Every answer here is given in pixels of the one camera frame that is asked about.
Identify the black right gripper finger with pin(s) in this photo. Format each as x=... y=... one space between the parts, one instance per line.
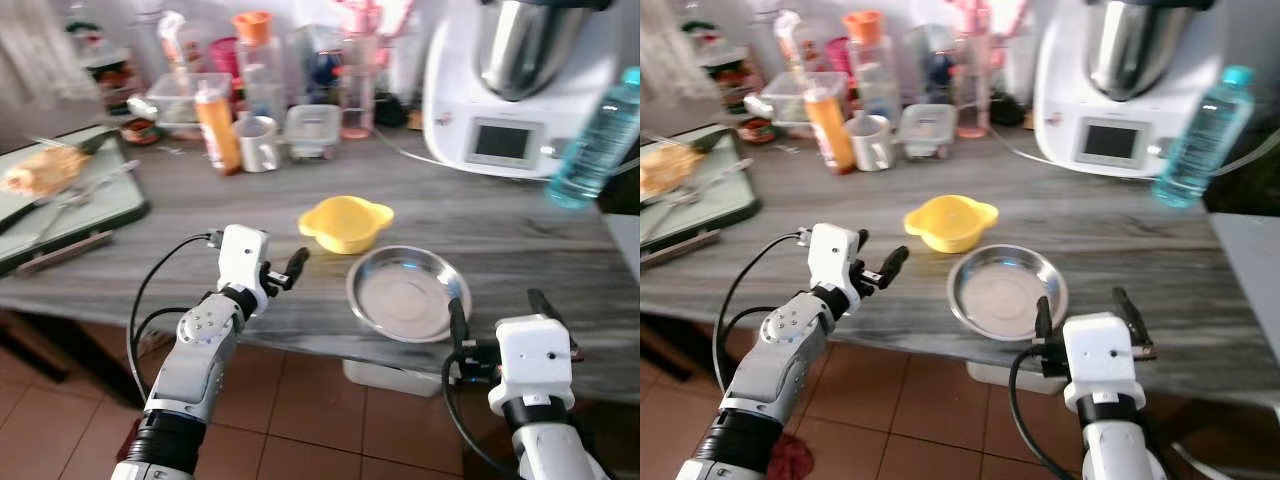
x=1043 y=320
x=458 y=322
x=1127 y=308
x=543 y=307

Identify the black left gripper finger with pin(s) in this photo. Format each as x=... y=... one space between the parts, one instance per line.
x=860 y=239
x=893 y=263
x=298 y=263

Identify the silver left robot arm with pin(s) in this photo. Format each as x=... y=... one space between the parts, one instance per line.
x=785 y=350
x=195 y=350

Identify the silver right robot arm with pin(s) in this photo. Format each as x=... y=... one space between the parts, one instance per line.
x=1115 y=450
x=545 y=450

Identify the white box on floor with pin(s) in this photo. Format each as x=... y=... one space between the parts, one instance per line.
x=395 y=378
x=1010 y=376

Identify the round steel plate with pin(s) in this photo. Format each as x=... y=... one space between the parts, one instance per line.
x=1000 y=295
x=405 y=295

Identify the yellow plastic bowl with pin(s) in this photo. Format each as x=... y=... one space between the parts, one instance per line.
x=950 y=222
x=345 y=223

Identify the steel mug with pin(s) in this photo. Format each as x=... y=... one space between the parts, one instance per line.
x=872 y=145
x=260 y=145

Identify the orange sauce bottle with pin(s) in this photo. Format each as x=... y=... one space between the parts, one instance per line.
x=830 y=130
x=218 y=130

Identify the small clear lidded container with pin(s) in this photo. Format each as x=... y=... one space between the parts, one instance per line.
x=925 y=130
x=312 y=132

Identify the green serving tray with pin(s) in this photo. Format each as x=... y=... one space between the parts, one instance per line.
x=715 y=205
x=95 y=215

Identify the small red jar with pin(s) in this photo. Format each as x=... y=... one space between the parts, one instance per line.
x=755 y=130
x=140 y=130

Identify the large clear plastic box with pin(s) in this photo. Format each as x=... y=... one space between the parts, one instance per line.
x=180 y=100
x=790 y=100

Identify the clear bottle with orange cap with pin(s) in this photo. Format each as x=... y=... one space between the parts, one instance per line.
x=868 y=70
x=258 y=70

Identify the tall pink tumbler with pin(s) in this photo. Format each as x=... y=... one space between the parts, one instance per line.
x=357 y=100
x=970 y=100

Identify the blue plastic water bottle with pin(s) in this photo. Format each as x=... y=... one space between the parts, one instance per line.
x=1200 y=140
x=595 y=140

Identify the brown bread piece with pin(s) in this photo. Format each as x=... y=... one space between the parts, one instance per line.
x=45 y=170
x=665 y=170

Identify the red floor cloth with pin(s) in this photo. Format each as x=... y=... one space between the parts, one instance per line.
x=792 y=458

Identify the glass jar with dark contents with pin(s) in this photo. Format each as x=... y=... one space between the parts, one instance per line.
x=112 y=80
x=728 y=78

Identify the white kitchen cooking machine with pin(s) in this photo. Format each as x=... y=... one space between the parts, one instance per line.
x=1065 y=100
x=455 y=100

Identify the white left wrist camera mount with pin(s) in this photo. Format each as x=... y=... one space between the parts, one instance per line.
x=243 y=255
x=832 y=255

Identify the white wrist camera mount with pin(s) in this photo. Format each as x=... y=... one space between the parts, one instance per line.
x=243 y=255
x=520 y=360
x=832 y=255
x=1100 y=360

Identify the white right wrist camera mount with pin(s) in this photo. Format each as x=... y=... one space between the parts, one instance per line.
x=520 y=360
x=1100 y=360

